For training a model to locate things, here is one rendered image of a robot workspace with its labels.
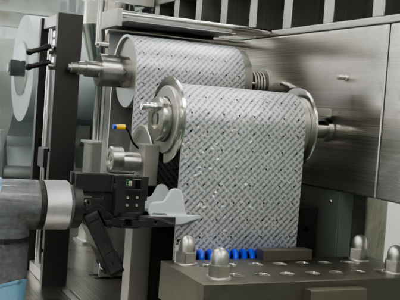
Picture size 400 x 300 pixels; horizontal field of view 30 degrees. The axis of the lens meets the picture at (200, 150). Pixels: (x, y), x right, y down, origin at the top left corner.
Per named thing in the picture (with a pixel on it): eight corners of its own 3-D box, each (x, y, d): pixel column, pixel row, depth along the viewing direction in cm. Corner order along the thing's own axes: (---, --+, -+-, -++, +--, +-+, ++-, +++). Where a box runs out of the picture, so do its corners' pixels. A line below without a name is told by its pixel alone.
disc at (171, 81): (147, 159, 134) (153, 76, 133) (149, 159, 134) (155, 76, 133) (180, 166, 121) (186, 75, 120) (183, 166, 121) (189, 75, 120)
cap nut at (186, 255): (169, 261, 117) (172, 233, 117) (191, 261, 119) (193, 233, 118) (179, 266, 114) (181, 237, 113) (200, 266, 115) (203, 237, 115)
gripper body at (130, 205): (153, 177, 116) (78, 174, 111) (149, 232, 117) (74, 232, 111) (137, 172, 123) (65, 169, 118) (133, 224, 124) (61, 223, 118)
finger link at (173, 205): (206, 190, 119) (150, 188, 116) (204, 227, 119) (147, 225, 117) (201, 188, 122) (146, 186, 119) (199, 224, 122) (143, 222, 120)
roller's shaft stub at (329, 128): (288, 138, 140) (291, 115, 140) (320, 140, 143) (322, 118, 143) (302, 140, 136) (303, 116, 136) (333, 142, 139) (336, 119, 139)
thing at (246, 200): (172, 260, 123) (180, 148, 122) (293, 258, 133) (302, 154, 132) (173, 261, 123) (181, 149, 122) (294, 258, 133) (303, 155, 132)
